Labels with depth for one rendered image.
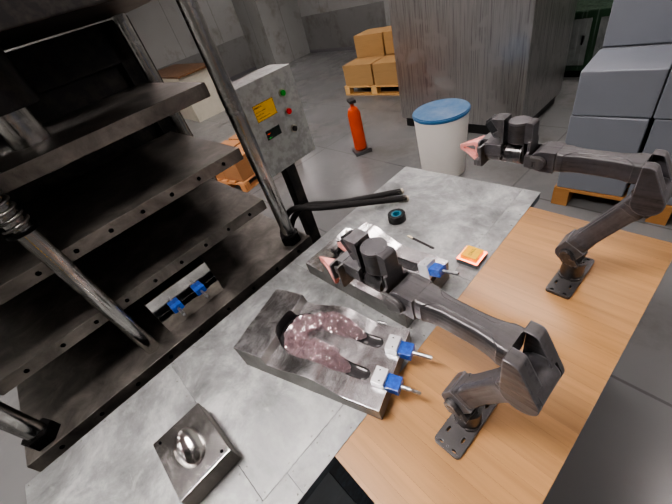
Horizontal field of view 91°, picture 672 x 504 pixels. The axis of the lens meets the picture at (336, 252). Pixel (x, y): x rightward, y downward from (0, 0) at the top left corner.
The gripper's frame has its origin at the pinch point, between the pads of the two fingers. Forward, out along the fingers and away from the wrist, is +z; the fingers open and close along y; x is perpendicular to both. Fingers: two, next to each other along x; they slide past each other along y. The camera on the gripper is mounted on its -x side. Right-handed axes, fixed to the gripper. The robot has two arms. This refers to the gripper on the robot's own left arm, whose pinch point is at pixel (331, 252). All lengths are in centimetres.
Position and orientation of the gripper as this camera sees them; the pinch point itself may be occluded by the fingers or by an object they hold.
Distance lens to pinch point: 84.4
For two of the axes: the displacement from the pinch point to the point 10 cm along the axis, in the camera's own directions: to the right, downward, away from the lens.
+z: -6.5, -3.4, 6.8
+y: -7.1, 5.8, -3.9
